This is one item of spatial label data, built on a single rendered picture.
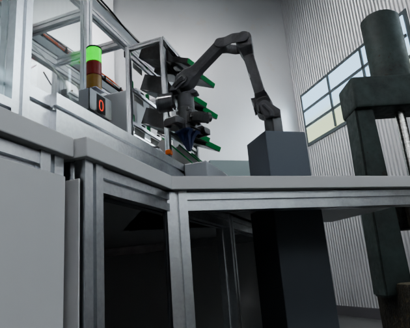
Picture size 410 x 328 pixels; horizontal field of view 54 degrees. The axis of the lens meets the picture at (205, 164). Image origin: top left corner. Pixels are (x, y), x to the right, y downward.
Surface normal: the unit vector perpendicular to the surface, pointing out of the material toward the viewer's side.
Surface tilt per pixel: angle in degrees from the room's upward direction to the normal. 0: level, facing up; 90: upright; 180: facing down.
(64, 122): 90
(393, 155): 90
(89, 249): 90
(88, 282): 90
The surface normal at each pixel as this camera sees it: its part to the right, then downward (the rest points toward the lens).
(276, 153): 0.30, -0.27
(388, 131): -0.95, -0.01
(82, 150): -0.34, -0.22
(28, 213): 0.94, -0.16
